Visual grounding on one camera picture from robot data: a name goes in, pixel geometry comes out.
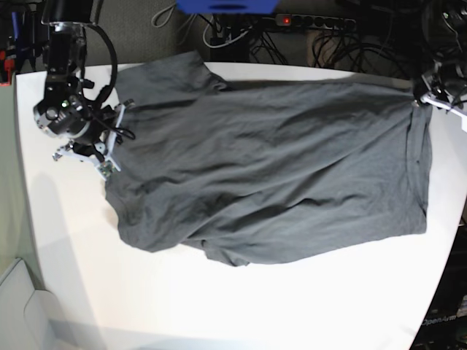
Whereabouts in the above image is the blue box at top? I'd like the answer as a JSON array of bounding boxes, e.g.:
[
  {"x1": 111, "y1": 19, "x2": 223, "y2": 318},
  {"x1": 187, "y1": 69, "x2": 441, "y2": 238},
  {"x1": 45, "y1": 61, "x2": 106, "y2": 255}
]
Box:
[{"x1": 177, "y1": 0, "x2": 279, "y2": 14}]

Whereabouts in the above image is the dark grey t-shirt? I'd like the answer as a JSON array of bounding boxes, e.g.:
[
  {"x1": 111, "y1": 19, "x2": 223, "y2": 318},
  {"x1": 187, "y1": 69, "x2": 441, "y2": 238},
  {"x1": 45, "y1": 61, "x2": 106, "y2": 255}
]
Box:
[{"x1": 105, "y1": 52, "x2": 432, "y2": 266}]

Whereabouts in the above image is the white cable on floor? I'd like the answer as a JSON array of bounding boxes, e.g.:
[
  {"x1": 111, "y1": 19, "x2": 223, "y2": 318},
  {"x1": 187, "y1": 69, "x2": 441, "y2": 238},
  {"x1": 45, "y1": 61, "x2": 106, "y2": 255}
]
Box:
[{"x1": 202, "y1": 21, "x2": 250, "y2": 49}]

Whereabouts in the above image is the black power strip red light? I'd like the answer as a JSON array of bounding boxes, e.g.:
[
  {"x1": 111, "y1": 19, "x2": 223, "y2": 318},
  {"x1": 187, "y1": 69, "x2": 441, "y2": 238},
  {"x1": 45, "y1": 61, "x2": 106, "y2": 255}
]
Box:
[{"x1": 275, "y1": 14, "x2": 358, "y2": 31}]

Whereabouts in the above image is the red clamp at table corner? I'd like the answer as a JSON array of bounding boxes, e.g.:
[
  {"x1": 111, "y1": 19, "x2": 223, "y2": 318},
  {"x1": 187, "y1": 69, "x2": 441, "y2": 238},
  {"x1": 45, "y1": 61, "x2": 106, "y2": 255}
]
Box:
[{"x1": 1, "y1": 49, "x2": 15, "y2": 86}]

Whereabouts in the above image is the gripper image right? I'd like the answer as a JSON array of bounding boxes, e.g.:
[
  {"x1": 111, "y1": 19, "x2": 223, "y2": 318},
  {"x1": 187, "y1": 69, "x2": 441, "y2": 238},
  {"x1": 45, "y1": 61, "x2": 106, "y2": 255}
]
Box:
[{"x1": 413, "y1": 69, "x2": 466, "y2": 117}]

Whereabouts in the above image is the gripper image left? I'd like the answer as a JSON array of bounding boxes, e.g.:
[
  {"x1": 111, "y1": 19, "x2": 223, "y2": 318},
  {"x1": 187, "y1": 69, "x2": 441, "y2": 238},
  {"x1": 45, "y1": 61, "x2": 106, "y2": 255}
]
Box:
[{"x1": 34, "y1": 98, "x2": 136, "y2": 168}]

